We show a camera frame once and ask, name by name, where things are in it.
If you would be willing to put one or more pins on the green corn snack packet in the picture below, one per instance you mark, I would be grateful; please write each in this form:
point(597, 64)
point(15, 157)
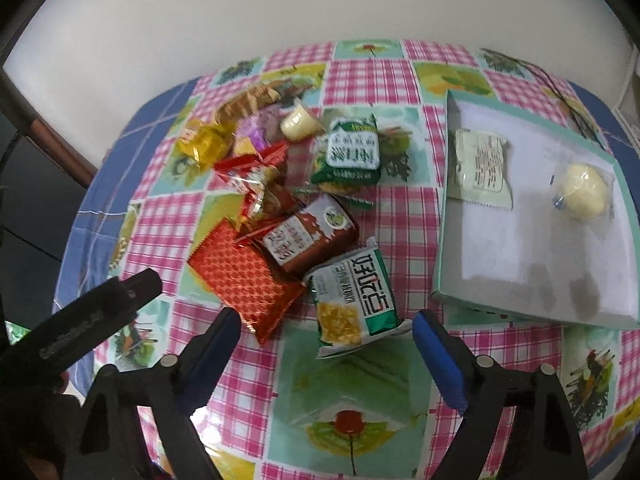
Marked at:
point(360, 295)

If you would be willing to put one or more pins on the white box with teal rim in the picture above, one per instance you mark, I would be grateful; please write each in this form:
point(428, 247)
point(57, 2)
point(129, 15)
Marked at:
point(500, 250)

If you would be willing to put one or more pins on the brown pastry in clear wrapper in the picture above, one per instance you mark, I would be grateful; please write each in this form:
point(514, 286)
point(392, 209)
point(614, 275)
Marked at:
point(240, 102)

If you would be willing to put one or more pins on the brown wooden rail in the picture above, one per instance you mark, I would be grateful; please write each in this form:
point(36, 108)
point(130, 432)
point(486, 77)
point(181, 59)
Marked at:
point(60, 150)

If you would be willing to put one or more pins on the red patterned snack packet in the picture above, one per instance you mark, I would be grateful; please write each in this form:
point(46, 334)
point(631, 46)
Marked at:
point(240, 275)

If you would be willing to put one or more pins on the round yellow pastry in wrapper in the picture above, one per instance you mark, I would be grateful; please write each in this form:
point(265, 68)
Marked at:
point(582, 190)

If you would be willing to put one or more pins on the green and white snack packet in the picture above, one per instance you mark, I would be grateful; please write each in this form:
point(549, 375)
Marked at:
point(345, 160)

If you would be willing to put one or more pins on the purple snack packet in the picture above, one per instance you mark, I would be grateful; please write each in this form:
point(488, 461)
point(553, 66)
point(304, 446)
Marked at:
point(260, 127)

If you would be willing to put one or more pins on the small jelly cup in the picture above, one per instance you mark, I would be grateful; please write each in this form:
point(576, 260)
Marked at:
point(295, 125)

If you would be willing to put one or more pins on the red and clear candy wrapper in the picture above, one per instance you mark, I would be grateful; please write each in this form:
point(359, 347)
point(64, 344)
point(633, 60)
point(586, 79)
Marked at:
point(245, 167)

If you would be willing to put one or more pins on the yellow candy wrapper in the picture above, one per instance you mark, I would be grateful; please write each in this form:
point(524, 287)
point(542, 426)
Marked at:
point(207, 142)

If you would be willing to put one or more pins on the brown-red biscuit packet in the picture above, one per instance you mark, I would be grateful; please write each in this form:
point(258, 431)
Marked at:
point(300, 237)

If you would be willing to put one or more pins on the orange snack in clear wrapper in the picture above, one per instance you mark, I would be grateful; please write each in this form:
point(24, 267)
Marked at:
point(270, 205)

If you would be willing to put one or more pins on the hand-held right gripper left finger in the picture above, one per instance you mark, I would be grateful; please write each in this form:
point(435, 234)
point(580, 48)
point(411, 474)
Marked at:
point(212, 360)

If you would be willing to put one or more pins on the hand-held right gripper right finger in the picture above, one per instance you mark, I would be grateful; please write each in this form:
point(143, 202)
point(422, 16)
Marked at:
point(440, 360)

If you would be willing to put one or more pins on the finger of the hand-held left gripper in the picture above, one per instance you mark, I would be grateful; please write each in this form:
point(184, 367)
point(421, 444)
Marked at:
point(95, 317)

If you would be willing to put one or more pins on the pale green snack packet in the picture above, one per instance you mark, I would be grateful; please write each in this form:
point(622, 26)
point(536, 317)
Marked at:
point(480, 165)

